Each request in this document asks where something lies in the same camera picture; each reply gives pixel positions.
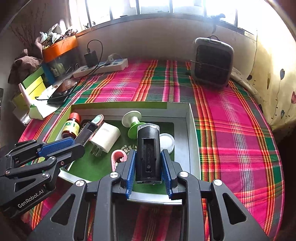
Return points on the black smartphone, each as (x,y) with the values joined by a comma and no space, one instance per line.
(62,93)

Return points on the pink ear hook clip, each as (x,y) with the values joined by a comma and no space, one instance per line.
(117,157)

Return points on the white tube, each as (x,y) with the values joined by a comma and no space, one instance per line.
(26,97)

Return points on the grey mini heater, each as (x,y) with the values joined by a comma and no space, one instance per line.
(212,61)

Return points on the green grey cardboard tray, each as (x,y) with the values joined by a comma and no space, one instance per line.
(174,118)

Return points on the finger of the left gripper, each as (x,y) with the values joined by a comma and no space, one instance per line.
(60,159)
(46,147)

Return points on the black power adapter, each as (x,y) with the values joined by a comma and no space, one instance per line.
(91,59)

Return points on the green white spool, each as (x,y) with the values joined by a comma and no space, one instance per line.
(131,120)

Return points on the white wall charger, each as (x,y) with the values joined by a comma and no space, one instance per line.
(104,139)

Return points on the red bottle green label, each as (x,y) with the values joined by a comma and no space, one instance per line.
(72,126)

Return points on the black white small stick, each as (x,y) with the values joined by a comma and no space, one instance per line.
(89,129)

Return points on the heart pattern curtain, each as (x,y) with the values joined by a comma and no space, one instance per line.
(271,81)

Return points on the orange storage bin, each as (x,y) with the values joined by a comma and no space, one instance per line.
(59,48)

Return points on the small white jar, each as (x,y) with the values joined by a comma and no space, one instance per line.
(167,142)

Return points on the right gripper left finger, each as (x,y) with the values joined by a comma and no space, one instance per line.
(68,219)

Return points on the white power strip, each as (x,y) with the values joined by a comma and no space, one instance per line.
(116,65)

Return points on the black bike light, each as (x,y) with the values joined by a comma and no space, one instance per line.
(148,168)

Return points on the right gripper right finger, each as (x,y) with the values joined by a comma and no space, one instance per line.
(228,218)

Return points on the brown cloth bag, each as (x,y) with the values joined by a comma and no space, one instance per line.
(23,66)

